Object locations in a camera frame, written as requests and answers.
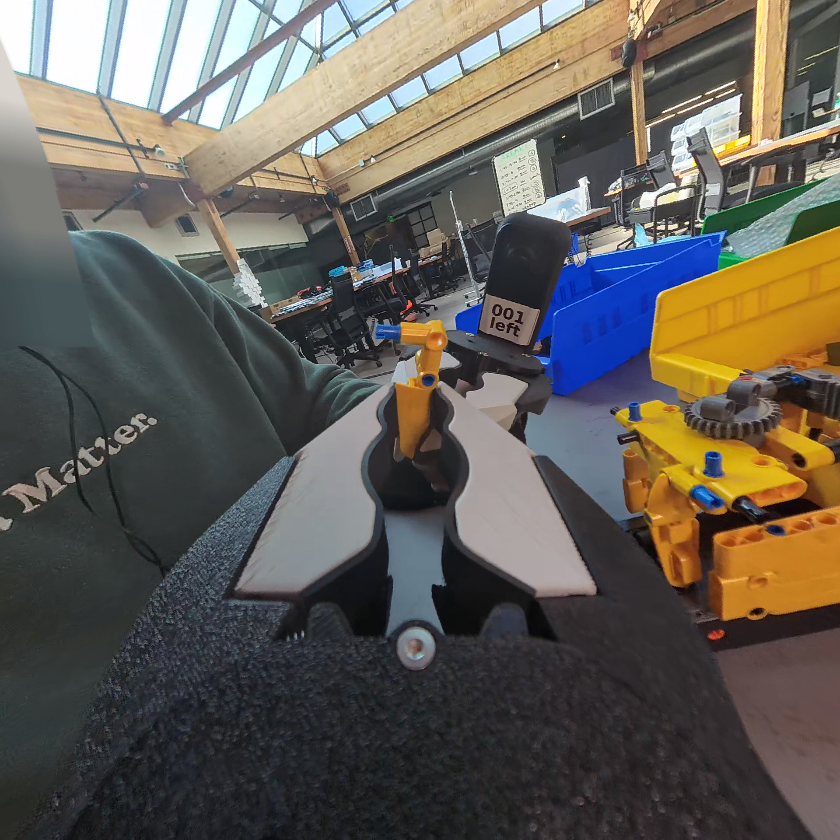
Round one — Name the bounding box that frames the green storage bin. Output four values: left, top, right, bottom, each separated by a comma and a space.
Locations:
725, 190, 840, 260

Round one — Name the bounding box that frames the grey ventilation duct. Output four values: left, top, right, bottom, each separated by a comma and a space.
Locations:
357, 13, 756, 211

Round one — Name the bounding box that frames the person's left forearm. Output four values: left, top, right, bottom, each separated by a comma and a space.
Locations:
249, 315, 383, 460

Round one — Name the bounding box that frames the yellow lego tooth piece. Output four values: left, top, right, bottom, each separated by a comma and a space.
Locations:
394, 382, 439, 462

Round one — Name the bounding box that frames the green plastic bin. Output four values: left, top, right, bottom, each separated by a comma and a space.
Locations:
701, 176, 840, 250

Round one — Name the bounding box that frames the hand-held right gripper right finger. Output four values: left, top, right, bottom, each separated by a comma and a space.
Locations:
432, 385, 598, 637

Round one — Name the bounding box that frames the yellow lego vehicle model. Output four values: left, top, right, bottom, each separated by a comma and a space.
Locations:
610, 364, 840, 651

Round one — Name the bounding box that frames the wooden support post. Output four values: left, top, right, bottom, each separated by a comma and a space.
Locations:
751, 0, 791, 145
630, 56, 651, 165

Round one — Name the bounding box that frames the black office chair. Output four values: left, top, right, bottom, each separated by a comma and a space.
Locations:
686, 128, 749, 217
322, 272, 385, 368
620, 151, 700, 244
459, 220, 500, 283

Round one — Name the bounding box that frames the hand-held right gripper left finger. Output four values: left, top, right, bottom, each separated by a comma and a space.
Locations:
234, 385, 398, 637

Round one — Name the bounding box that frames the yellow plastic bin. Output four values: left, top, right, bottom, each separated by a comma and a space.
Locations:
650, 226, 840, 404

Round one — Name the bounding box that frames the long wooden top desk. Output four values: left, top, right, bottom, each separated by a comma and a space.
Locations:
715, 125, 840, 165

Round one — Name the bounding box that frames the white notice board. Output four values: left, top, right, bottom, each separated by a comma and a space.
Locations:
492, 138, 547, 217

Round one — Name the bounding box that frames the blue plastic bin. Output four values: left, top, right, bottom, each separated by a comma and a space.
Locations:
455, 231, 728, 396

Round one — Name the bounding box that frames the standing desk with clear box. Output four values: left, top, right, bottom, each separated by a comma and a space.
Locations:
525, 177, 611, 227

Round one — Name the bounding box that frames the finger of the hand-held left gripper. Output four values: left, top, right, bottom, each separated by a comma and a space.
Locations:
467, 373, 530, 432
391, 353, 462, 389

